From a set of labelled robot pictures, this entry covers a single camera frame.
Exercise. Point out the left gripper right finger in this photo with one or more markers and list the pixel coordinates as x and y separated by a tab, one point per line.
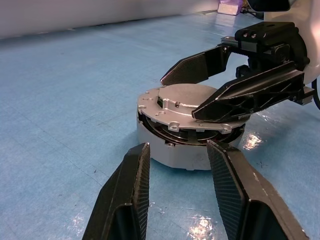
237	195

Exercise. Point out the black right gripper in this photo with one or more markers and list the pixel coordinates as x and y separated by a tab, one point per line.
272	42

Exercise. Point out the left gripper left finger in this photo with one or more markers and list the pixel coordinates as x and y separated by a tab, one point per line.
120	200

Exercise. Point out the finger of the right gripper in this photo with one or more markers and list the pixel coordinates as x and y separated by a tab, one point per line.
195	68

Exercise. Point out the silver motor cover plate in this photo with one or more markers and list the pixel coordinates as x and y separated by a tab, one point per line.
180	100

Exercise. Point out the grey motor stator housing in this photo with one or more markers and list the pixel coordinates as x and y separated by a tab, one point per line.
162	150

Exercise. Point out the round motor rotor disc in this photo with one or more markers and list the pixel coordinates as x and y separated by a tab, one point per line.
182	136

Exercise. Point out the purple and white box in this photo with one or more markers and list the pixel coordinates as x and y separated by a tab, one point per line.
228	7

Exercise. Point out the blue table cover sheet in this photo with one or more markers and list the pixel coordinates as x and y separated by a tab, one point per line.
62	100

